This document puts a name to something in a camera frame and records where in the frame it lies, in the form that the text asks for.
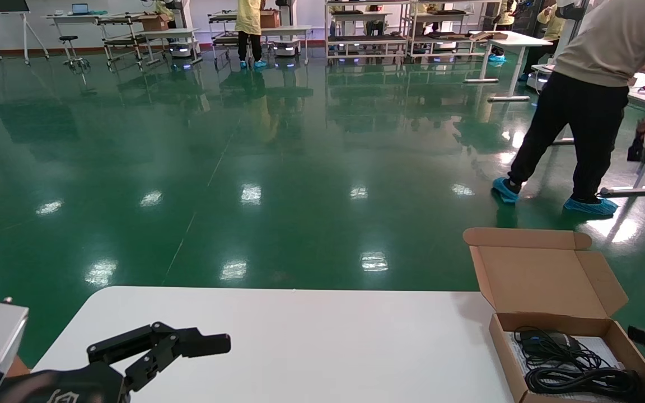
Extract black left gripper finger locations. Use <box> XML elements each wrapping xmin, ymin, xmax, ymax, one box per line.
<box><xmin>87</xmin><ymin>322</ymin><xmax>232</xmax><ymax>392</ymax></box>

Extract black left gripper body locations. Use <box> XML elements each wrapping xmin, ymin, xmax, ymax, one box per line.
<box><xmin>0</xmin><ymin>361</ymin><xmax>131</xmax><ymax>403</ymax></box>

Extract brown cardboard storage box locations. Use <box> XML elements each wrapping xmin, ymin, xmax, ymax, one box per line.
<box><xmin>462</xmin><ymin>227</ymin><xmax>645</xmax><ymax>403</ymax></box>

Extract black device with cable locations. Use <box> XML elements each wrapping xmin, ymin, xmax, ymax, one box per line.
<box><xmin>628</xmin><ymin>132</ymin><xmax>645</xmax><ymax>163</ymax></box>

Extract white printed paper manual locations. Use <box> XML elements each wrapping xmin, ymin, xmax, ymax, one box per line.
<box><xmin>506</xmin><ymin>331</ymin><xmax>628</xmax><ymax>403</ymax></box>

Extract black power adapter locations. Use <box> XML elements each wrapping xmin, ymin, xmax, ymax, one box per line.
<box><xmin>518</xmin><ymin>330</ymin><xmax>581</xmax><ymax>353</ymax></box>

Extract white table with T-legs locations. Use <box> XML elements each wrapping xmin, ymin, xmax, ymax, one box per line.
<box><xmin>552</xmin><ymin>73</ymin><xmax>645</xmax><ymax>198</ymax></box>

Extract person beige sweater black trousers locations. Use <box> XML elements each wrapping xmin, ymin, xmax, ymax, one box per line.
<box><xmin>492</xmin><ymin>0</ymin><xmax>645</xmax><ymax>217</ymax></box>

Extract white mobile robot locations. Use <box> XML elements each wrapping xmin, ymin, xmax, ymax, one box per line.
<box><xmin>527</xmin><ymin>0</ymin><xmax>589</xmax><ymax>93</ymax></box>
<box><xmin>271</xmin><ymin>0</ymin><xmax>302</xmax><ymax>58</ymax></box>
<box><xmin>163</xmin><ymin>0</ymin><xmax>195</xmax><ymax>60</ymax></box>

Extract metal trolley cart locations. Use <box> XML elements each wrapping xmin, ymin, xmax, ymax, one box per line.
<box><xmin>97</xmin><ymin>12</ymin><xmax>151</xmax><ymax>71</ymax></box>
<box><xmin>208</xmin><ymin>11</ymin><xmax>247</xmax><ymax>69</ymax></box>

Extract standing person yellow coat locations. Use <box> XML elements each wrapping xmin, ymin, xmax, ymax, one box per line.
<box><xmin>235</xmin><ymin>0</ymin><xmax>268</xmax><ymax>69</ymax></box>

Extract person yellow coat black trousers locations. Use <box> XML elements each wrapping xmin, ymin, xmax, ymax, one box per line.
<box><xmin>518</xmin><ymin>4</ymin><xmax>567</xmax><ymax>82</ymax></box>

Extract black round stool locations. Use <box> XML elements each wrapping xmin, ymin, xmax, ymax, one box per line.
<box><xmin>58</xmin><ymin>35</ymin><xmax>91</xmax><ymax>72</ymax></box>

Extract metal shelving rack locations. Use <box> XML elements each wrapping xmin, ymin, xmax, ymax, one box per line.
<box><xmin>325</xmin><ymin>0</ymin><xmax>413</xmax><ymax>65</ymax></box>
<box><xmin>409</xmin><ymin>0</ymin><xmax>503</xmax><ymax>62</ymax></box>

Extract white desk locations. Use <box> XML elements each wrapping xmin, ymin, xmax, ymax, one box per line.
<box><xmin>47</xmin><ymin>11</ymin><xmax>105</xmax><ymax>26</ymax></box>

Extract distant person yellow coat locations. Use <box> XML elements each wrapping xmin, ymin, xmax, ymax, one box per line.
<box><xmin>495</xmin><ymin>0</ymin><xmax>518</xmax><ymax>29</ymax></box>

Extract coiled black power cable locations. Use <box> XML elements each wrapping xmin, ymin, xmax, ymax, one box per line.
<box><xmin>516</xmin><ymin>327</ymin><xmax>645</xmax><ymax>399</ymax></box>

